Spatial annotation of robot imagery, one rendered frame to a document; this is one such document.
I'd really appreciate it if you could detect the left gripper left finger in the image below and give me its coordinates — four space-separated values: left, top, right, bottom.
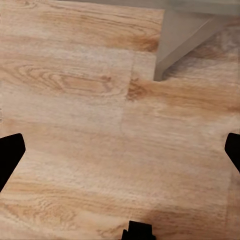
0 133 26 192

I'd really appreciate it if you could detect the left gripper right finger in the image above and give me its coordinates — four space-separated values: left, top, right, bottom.
224 133 240 172

